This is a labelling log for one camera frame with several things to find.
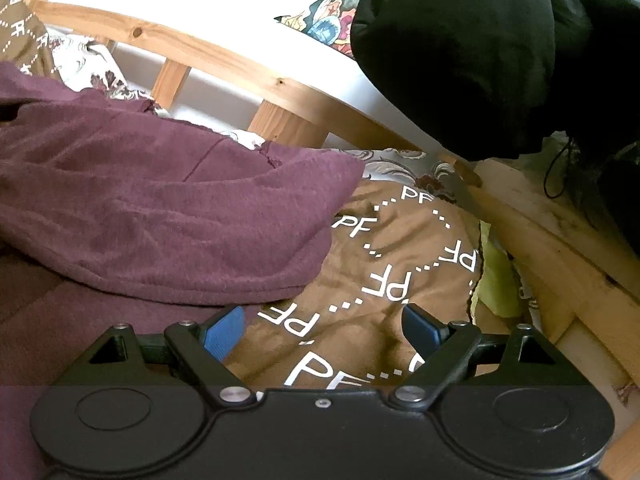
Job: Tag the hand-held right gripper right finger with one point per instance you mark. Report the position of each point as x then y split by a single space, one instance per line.
418 331

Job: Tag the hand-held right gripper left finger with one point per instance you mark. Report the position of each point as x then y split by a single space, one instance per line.
226 331

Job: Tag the maroon garment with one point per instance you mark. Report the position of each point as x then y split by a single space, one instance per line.
150 200

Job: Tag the brown printed blanket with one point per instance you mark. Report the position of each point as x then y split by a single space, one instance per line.
400 270

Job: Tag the yellow-green cloth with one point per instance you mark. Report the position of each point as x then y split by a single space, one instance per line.
495 280

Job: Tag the black hanging garment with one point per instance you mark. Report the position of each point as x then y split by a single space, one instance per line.
475 60

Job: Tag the white floral bed sheet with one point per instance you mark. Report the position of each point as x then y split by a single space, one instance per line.
90 60

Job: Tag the wooden bed frame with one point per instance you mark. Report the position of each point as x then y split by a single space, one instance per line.
225 57

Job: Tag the colourful cartoon wall poster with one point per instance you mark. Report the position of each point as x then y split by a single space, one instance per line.
325 15

